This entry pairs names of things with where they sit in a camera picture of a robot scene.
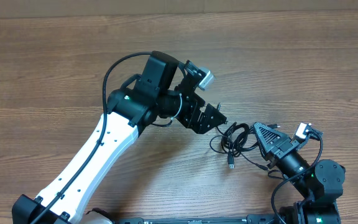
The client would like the black USB-C cable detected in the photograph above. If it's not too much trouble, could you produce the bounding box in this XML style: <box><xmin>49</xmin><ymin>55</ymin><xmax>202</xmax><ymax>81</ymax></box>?
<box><xmin>209</xmin><ymin>104</ymin><xmax>281</xmax><ymax>172</ymax></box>

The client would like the black USB-A cable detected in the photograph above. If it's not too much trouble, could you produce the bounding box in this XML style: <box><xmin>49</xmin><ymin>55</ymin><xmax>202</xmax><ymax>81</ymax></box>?
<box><xmin>221</xmin><ymin>121</ymin><xmax>251</xmax><ymax>170</ymax></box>

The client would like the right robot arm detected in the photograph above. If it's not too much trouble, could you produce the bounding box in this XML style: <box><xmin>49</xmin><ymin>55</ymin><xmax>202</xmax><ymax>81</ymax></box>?
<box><xmin>247</xmin><ymin>123</ymin><xmax>346</xmax><ymax>224</ymax></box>

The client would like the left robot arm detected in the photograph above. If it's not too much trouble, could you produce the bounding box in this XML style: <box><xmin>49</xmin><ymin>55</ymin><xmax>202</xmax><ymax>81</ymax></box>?
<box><xmin>12</xmin><ymin>51</ymin><xmax>227</xmax><ymax>223</ymax></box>

